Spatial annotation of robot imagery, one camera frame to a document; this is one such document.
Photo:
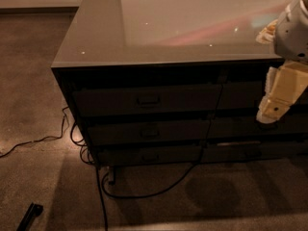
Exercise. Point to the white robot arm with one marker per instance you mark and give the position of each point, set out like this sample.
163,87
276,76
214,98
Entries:
289,33

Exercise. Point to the black bar on floor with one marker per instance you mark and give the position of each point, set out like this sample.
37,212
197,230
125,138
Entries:
33,212

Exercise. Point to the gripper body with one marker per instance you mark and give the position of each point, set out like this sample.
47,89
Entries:
293,36

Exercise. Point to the dark cabinet with glossy top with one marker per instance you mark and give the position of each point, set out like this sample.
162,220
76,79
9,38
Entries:
125,44

